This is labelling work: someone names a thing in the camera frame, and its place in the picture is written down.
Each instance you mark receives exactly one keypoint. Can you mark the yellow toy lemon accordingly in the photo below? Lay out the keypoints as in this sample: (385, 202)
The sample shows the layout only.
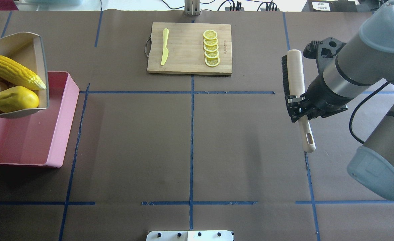
(18, 98)

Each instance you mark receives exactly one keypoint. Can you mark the yellow toy corn cob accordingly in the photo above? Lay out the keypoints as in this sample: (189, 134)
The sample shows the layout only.
(19, 75)

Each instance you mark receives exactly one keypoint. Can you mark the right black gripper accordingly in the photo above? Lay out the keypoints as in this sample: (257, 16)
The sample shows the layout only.
(323, 94)

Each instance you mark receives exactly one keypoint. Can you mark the lemon slice three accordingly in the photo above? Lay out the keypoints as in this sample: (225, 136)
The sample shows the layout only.
(210, 49)

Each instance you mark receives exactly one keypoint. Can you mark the wooden cutting board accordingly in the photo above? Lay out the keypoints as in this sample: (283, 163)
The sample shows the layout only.
(186, 53)

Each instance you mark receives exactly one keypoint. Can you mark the lemon slice four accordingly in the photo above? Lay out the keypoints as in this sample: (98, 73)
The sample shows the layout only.
(211, 54)

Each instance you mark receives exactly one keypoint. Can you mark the beige plastic dustpan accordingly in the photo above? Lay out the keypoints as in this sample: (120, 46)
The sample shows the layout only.
(27, 49)

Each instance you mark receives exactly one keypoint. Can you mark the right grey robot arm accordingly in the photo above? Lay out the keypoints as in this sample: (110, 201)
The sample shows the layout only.
(365, 60)

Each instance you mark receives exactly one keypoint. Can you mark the lemon slice one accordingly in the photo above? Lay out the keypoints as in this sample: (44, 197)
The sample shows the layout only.
(210, 34)

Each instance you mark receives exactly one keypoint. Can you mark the pink rectangular bin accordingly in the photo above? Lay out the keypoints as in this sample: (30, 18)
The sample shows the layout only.
(40, 139)

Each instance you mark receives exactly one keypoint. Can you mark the beige hand brush black bristles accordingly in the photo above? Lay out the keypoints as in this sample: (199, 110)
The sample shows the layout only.
(294, 87)

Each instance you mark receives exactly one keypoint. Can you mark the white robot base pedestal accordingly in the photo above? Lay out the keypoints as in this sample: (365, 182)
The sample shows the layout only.
(191, 235)

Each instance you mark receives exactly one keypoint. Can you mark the yellow plastic knife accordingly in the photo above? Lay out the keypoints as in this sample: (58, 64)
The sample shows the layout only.
(165, 52)

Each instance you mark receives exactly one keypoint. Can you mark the lemon slice five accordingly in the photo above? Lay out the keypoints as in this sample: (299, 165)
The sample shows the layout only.
(212, 62)

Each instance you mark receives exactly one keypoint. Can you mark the lemon slice two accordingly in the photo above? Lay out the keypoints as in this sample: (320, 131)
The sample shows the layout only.
(210, 42)

